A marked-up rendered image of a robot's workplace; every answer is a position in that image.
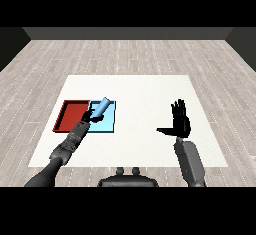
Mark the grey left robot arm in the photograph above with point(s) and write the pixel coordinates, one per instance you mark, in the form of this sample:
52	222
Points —
70	141

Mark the red shallow open box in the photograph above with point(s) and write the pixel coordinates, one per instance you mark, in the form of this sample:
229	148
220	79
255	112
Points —
71	116

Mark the dark grey robot body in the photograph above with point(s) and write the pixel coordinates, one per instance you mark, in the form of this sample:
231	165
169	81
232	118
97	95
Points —
127	180

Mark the light blue can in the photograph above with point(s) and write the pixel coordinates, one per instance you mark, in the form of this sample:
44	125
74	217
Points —
100	107

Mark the light blue shallow open box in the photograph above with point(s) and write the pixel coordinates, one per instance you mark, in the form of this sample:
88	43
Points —
104	123

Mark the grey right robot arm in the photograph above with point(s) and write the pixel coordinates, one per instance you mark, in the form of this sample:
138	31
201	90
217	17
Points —
190	159

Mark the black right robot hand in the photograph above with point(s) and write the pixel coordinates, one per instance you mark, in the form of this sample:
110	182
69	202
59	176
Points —
181	123

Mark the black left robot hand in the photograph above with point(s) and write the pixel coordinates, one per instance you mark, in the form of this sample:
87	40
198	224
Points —
88	116

